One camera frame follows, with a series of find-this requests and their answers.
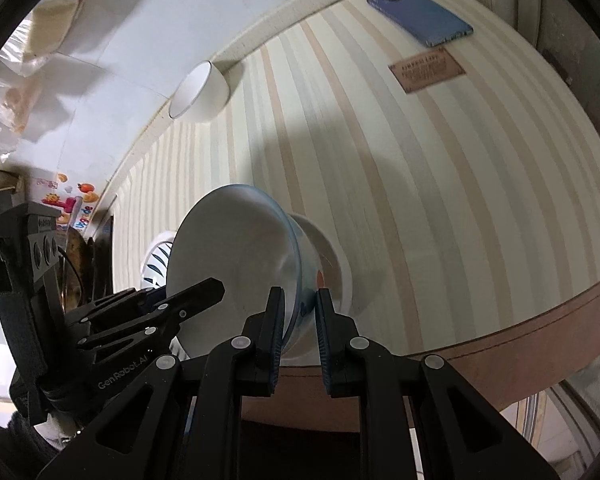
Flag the person's left forearm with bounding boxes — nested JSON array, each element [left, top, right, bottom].
[[0, 407, 81, 466]]

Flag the blue smartphone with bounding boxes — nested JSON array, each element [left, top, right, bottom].
[[366, 0, 474, 49]]

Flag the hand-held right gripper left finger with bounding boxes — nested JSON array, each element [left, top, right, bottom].
[[37, 286, 287, 480]]

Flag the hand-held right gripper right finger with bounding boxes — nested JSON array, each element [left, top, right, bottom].
[[314, 287, 561, 480]]

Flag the white plate with dark stripes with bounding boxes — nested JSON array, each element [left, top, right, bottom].
[[140, 231, 178, 288]]

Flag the white bowl with red flowers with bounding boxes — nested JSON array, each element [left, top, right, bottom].
[[282, 214, 354, 356]]

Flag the white bowl with blue dots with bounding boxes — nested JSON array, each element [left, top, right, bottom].
[[166, 184, 317, 361]]

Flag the clear plastic bag with eggs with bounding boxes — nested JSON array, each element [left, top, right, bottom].
[[0, 72, 46, 161]]

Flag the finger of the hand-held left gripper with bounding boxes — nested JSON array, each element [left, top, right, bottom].
[[62, 277, 227, 356], [92, 287, 167, 311]]

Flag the white bowl with dark rim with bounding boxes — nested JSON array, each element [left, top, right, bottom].
[[168, 60, 231, 122]]

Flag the colourful wall stickers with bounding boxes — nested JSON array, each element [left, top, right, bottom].
[[32, 172, 101, 233]]

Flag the brown label patch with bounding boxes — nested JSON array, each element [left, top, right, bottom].
[[387, 46, 468, 95]]

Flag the clear plastic bag beige block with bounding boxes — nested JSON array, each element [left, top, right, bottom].
[[0, 0, 88, 78]]

